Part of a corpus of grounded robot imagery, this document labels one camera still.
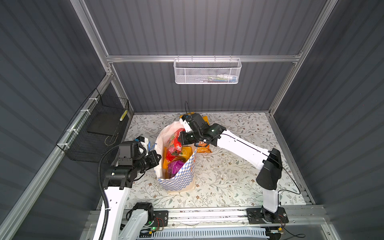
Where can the yellow gummy bag near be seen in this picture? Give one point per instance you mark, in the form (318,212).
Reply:
(205,118)

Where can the black wire basket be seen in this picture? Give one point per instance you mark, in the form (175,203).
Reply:
(96,127)

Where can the purple grape gummy bag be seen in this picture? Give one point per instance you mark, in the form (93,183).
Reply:
(174,167)

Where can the yellow gummy bag far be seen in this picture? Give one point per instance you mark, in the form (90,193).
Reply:
(186,117)

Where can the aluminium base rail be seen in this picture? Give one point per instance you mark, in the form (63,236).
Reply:
(237,216)

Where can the white vented cover strip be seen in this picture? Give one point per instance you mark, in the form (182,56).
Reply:
(211,233)

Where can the white wire mesh basket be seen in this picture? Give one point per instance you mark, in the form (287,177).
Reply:
(207,71)

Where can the yellow mango gummy bag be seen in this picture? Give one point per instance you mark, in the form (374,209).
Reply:
(184,156)

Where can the orange chips bag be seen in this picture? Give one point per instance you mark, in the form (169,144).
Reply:
(203,148)

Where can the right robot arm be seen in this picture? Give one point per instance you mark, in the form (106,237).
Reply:
(268,162)

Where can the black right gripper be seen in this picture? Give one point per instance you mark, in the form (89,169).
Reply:
(182,135)

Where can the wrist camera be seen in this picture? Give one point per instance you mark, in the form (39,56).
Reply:
(134,150)
(185,124)

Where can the white blue checkered paper bag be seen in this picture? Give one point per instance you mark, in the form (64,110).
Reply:
(185,178)

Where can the red fruit gummy bag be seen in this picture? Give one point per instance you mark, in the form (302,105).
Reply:
(174,147)

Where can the yellow green marker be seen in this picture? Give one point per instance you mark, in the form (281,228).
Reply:
(123,115)

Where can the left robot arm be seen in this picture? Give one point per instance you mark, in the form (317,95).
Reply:
(119,168)

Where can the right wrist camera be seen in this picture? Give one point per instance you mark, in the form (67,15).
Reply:
(185,124)

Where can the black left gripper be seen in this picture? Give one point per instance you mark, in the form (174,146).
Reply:
(154,160)

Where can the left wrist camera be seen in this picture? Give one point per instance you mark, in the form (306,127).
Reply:
(134,150)

